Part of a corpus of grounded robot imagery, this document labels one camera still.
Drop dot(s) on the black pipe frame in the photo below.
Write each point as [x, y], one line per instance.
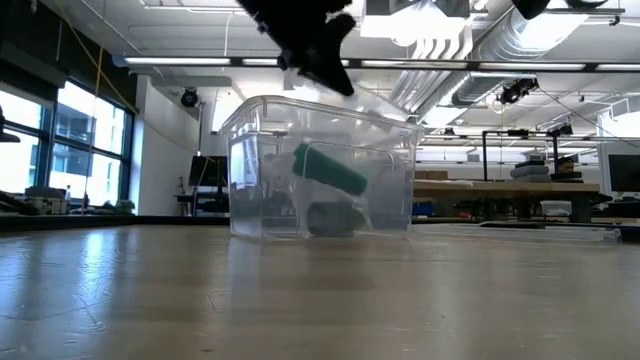
[484, 155]

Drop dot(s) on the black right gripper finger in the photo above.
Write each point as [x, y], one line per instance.
[530, 7]

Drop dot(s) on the white tube ceiling light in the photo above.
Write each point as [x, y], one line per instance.
[260, 62]
[530, 66]
[175, 61]
[617, 67]

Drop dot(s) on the green bandage strip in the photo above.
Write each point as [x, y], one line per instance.
[335, 220]

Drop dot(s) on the white plastic bin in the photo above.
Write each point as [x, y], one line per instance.
[555, 207]

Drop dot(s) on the brown cardboard box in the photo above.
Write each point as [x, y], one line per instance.
[431, 175]

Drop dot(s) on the clear plastic container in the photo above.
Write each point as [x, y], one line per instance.
[250, 200]

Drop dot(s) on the black ceiling camera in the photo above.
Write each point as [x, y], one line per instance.
[189, 97]
[517, 90]

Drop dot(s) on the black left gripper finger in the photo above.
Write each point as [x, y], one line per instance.
[325, 75]
[340, 32]

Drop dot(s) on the blue plastic bin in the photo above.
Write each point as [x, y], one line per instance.
[424, 208]

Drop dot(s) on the black computer monitor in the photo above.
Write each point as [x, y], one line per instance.
[625, 172]
[207, 172]

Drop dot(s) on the silver ribbed air duct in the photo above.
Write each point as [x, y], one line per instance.
[525, 35]

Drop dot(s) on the wooden background table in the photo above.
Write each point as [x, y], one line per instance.
[500, 189]

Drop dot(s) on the green bandage with white core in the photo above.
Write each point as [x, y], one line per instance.
[330, 172]

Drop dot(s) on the stack of grey boxes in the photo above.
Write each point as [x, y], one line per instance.
[530, 172]

